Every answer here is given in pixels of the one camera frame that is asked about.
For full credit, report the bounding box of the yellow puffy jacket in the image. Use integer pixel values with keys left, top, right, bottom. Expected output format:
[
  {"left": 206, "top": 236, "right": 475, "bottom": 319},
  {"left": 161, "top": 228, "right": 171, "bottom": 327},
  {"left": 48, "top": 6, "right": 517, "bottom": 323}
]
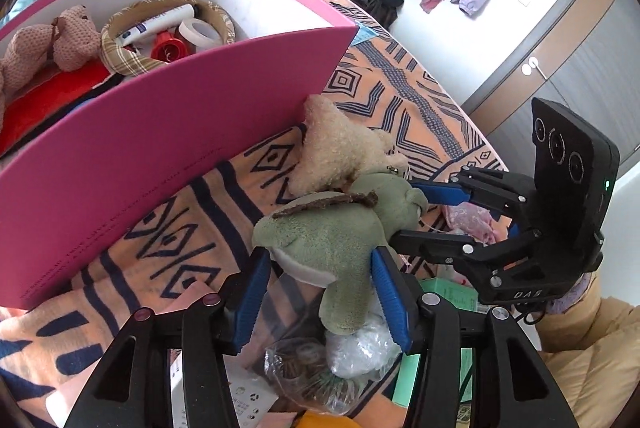
[{"left": 536, "top": 272, "right": 640, "bottom": 428}]

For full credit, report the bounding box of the floral tissue pack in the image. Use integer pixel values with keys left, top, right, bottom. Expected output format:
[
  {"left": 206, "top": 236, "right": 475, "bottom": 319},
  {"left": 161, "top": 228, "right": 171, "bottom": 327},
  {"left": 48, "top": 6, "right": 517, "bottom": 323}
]
[{"left": 444, "top": 203, "right": 500, "bottom": 245}]

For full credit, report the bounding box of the blue card packet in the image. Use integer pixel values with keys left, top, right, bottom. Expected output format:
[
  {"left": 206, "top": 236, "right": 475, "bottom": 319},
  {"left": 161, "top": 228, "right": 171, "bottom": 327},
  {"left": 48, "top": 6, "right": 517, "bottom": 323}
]
[{"left": 350, "top": 22, "right": 378, "bottom": 47}]

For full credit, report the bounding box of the black camera box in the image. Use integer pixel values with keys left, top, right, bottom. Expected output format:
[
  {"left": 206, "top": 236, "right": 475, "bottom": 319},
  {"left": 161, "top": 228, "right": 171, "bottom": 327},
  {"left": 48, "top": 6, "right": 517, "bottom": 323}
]
[{"left": 532, "top": 98, "right": 620, "bottom": 272}]

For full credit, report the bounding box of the red flat pouch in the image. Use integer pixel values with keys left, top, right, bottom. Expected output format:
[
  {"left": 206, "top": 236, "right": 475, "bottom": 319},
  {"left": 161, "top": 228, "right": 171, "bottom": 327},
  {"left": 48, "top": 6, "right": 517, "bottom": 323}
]
[{"left": 1, "top": 58, "right": 125, "bottom": 158}]

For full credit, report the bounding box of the white blue cream tube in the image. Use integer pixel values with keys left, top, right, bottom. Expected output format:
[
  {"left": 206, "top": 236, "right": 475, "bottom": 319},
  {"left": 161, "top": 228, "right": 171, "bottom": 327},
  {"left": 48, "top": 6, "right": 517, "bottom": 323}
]
[{"left": 115, "top": 3, "right": 196, "bottom": 47}]

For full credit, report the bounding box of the white printed paper box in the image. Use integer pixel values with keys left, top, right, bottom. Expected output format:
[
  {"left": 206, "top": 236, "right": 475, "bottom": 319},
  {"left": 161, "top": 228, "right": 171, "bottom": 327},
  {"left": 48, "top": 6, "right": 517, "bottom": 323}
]
[{"left": 169, "top": 351, "right": 279, "bottom": 428}]

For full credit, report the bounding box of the white tape roll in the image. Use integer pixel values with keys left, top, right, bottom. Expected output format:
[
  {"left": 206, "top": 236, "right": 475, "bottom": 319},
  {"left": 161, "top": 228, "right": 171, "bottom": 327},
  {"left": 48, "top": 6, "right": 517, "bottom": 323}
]
[{"left": 178, "top": 18, "right": 224, "bottom": 52}]

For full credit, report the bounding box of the plaid woven round basket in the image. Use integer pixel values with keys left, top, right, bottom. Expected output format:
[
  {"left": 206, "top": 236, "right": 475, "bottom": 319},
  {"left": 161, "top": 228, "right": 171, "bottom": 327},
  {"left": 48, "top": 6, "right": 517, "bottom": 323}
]
[{"left": 100, "top": 0, "right": 235, "bottom": 77}]

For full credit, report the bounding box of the red plastic cup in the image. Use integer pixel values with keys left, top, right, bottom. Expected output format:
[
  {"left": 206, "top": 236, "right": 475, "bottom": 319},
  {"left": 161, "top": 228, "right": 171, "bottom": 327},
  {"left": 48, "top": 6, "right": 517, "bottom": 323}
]
[{"left": 151, "top": 30, "right": 190, "bottom": 63}]

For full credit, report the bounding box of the clear plastic bag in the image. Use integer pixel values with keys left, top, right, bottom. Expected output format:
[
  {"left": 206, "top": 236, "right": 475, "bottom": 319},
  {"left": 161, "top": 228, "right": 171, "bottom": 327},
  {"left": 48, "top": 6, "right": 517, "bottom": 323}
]
[{"left": 264, "top": 314, "right": 400, "bottom": 415}]

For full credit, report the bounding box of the pink dotted plush bear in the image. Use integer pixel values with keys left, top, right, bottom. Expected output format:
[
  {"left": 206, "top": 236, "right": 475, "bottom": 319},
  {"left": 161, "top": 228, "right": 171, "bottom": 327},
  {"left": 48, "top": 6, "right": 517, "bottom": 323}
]
[{"left": 1, "top": 4, "right": 101, "bottom": 122}]

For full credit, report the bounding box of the wooden wardrobe door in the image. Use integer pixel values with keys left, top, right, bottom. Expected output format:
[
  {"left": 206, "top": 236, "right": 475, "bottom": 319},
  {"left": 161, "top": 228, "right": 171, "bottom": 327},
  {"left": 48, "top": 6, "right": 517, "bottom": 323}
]
[{"left": 463, "top": 0, "right": 639, "bottom": 174}]

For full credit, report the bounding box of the green frog plush toy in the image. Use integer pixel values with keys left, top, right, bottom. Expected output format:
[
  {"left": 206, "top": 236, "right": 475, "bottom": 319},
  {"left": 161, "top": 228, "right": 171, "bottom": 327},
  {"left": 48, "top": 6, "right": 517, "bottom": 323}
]
[{"left": 252, "top": 169, "right": 428, "bottom": 335}]

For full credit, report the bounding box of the pink storage box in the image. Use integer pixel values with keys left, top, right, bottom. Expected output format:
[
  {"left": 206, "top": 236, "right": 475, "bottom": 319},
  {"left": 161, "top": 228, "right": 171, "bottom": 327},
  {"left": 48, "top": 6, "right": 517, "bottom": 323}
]
[{"left": 1, "top": 0, "right": 357, "bottom": 309}]

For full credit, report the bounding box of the beige fluffy plush toy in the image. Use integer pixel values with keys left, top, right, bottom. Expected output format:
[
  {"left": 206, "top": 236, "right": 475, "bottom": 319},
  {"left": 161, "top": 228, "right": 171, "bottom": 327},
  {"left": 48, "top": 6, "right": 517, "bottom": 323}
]
[{"left": 288, "top": 96, "right": 409, "bottom": 197}]

